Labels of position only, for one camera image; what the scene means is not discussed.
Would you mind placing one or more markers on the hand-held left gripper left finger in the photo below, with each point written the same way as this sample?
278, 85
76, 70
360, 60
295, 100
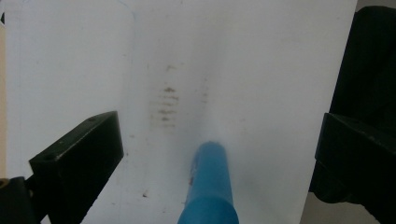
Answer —
77, 161

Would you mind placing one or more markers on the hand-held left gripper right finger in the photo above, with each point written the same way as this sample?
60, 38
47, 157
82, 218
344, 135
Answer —
358, 168

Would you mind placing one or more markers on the blue marker pen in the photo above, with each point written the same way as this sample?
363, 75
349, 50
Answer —
210, 186

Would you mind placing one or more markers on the dark cloth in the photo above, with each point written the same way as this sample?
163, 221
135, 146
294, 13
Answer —
373, 62

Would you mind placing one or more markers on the white board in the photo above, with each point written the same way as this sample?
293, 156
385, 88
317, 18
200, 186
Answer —
249, 77

